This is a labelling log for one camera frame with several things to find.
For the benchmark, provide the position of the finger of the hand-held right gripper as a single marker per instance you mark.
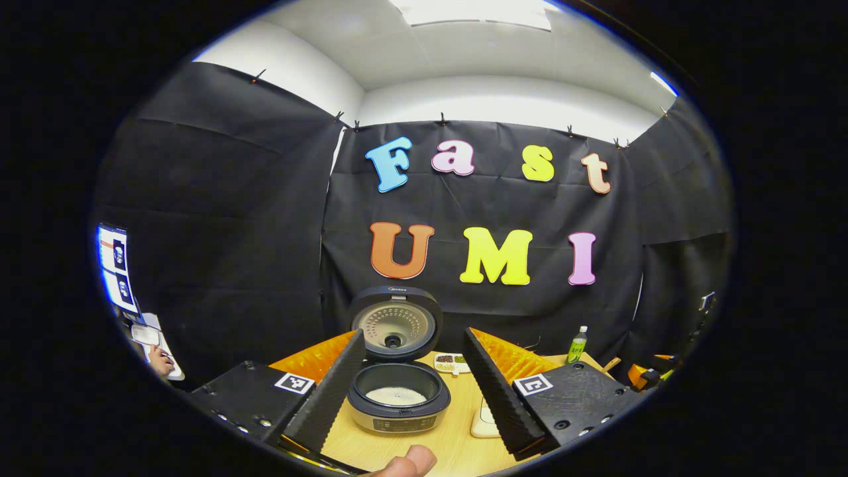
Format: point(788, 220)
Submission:
point(646, 374)

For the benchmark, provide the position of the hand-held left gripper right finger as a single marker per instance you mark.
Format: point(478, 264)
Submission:
point(500, 397)

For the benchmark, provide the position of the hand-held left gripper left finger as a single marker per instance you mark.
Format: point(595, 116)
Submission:
point(328, 397)

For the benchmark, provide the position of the clear box of rice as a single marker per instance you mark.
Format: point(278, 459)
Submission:
point(485, 417)

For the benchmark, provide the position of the dark grey rice cooker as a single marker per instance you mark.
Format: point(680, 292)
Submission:
point(397, 411)

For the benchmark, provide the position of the white divided bean dish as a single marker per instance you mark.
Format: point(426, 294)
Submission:
point(450, 363)

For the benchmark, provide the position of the green drink bottle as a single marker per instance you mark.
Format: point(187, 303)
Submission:
point(578, 346)

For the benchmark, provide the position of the black backdrop cloth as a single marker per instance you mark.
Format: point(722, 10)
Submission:
point(265, 232)

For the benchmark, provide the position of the small white box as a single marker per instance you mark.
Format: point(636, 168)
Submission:
point(146, 334)

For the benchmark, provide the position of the computer monitor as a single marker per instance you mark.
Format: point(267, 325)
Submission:
point(118, 265)

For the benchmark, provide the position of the small ceiling light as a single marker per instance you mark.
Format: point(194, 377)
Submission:
point(664, 83)

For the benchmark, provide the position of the large ceiling light panel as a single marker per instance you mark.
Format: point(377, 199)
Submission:
point(474, 12)

